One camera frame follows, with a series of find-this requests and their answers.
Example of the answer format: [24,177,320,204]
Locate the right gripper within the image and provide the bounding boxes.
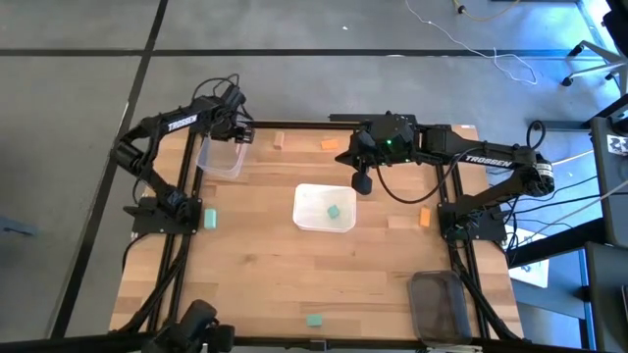
[335,112,421,168]

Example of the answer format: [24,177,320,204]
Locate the black-and-white marker tag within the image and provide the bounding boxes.
[606,133,628,157]

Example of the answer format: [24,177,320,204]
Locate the yellow floor cable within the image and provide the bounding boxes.
[451,0,521,24]

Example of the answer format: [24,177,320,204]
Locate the black chair seat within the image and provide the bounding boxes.
[602,0,628,46]

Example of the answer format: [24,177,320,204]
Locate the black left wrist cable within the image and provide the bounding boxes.
[190,73,241,102]

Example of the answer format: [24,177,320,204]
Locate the dark translucent plastic bin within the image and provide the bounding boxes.
[407,270,473,347]

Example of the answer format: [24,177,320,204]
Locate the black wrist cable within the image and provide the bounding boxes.
[190,73,241,102]
[375,146,485,205]

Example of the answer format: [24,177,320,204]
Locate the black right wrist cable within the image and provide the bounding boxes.
[375,146,485,205]

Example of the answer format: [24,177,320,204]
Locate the black aluminium table frame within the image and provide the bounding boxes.
[111,119,524,353]

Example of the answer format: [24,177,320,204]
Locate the white floor cable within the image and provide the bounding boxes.
[404,0,539,86]

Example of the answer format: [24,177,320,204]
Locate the grey chair base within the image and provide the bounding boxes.
[560,39,628,95]

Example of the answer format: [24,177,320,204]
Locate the clear plastic bin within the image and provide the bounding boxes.
[195,135,249,180]

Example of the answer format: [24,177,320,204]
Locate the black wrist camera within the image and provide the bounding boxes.
[350,168,374,196]
[220,83,247,108]

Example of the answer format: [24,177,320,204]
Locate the black cable bundle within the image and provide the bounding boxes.
[503,120,605,251]

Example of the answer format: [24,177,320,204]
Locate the black cabinet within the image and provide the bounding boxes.
[587,92,628,249]

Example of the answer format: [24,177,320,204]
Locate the white plastic bin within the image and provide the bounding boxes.
[292,182,358,233]

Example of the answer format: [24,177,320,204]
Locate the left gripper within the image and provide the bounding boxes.
[209,105,256,145]

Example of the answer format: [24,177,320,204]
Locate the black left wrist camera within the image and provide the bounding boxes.
[220,83,247,108]

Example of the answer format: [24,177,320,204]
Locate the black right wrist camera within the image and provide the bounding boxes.
[350,168,374,196]

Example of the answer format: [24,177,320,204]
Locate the black table-level camera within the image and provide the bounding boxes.
[155,299,236,353]

